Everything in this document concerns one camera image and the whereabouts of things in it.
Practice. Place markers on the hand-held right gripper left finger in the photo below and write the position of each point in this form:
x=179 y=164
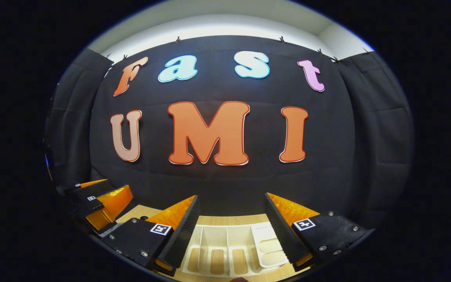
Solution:
x=184 y=235

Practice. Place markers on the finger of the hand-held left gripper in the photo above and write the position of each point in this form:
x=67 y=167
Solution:
x=92 y=190
x=112 y=203

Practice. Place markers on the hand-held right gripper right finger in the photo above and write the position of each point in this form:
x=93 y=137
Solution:
x=284 y=235

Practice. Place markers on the white bookshelf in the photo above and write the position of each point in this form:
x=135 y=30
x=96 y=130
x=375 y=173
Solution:
x=266 y=250

